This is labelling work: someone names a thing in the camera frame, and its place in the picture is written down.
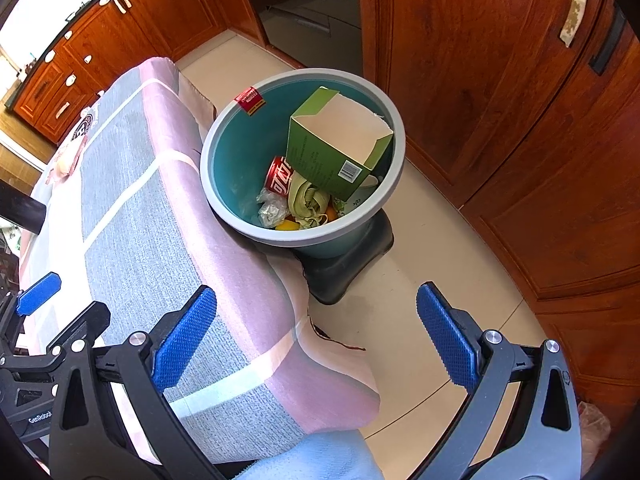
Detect white paper cup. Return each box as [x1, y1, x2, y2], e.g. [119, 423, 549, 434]
[331, 174, 382, 216]

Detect person's light blue clothing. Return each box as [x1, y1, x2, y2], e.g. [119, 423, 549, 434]
[220, 430, 386, 480]

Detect red drink can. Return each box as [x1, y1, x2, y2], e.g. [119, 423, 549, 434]
[264, 156, 296, 197]

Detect teal trash bin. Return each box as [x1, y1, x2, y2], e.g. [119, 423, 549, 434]
[200, 67, 406, 261]

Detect small bread packet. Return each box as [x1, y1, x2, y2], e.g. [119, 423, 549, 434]
[47, 137, 91, 183]

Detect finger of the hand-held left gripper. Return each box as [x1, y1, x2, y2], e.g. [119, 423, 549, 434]
[15, 272, 62, 317]
[45, 301, 112, 356]

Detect wooden kitchen cabinets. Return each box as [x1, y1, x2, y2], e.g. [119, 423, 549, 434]
[5, 0, 640, 411]

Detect striped pink grey tablecloth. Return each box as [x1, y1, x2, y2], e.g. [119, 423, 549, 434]
[15, 56, 382, 466]

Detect black plastic stool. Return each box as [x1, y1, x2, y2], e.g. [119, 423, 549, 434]
[295, 207, 395, 306]

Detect black thermos bottle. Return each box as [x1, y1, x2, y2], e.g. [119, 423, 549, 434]
[0, 180, 47, 236]

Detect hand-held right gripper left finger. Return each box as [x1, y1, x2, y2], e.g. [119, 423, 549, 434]
[47, 285, 223, 480]

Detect orange peel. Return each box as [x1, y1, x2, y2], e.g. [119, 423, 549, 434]
[275, 205, 340, 232]

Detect green cookie box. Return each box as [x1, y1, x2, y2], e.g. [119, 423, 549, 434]
[286, 86, 394, 200]

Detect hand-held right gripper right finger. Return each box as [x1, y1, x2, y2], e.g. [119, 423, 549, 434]
[407, 282, 581, 480]

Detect clear plastic bag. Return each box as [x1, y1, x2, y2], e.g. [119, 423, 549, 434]
[256, 187, 291, 228]

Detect brownish plastic bag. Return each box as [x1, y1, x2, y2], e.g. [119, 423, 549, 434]
[577, 401, 612, 443]

